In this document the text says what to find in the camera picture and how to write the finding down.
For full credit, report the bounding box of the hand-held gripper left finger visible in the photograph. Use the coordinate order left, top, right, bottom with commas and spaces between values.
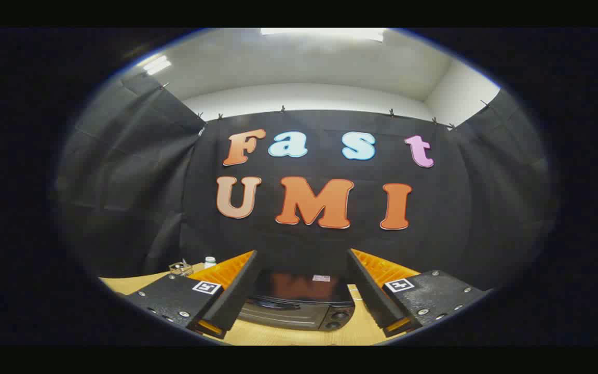
125, 250, 259, 340

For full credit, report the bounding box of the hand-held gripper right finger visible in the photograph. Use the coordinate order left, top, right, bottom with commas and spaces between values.
346, 248, 492, 338

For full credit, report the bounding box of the black toaster oven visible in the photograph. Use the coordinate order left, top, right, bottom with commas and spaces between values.
238, 268, 357, 332

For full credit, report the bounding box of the small ceiling light panel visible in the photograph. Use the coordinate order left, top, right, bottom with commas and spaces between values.
142, 55, 173, 76

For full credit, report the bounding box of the long ceiling light panel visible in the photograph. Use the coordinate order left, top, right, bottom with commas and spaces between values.
260, 28, 387, 43

